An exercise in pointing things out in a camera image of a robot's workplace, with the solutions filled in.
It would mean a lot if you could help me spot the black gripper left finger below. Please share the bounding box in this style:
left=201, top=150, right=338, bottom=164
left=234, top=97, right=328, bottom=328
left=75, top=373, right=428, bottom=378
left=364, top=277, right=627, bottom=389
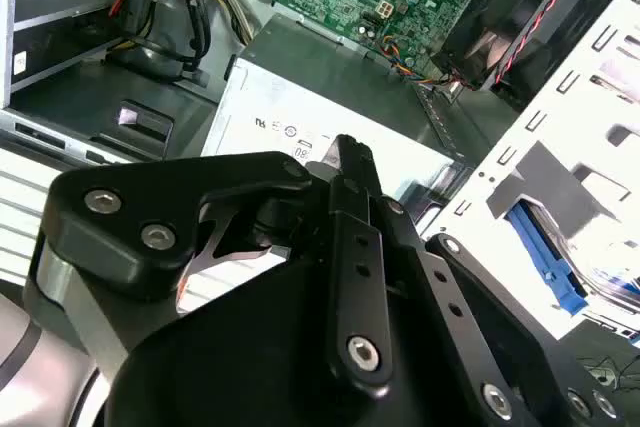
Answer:
left=37, top=134, right=395, bottom=392

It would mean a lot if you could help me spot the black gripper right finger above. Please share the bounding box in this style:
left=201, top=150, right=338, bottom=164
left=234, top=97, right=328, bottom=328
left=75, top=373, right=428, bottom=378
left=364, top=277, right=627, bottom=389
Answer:
left=379, top=196, right=626, bottom=427

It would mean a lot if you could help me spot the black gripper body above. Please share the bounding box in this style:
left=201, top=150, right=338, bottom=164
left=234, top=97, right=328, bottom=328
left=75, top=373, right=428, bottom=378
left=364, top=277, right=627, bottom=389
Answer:
left=102, top=186, right=566, bottom=427

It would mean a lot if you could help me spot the hard disk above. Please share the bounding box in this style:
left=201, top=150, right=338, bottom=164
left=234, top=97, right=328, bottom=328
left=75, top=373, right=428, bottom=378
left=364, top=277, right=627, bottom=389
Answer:
left=504, top=199, right=640, bottom=318

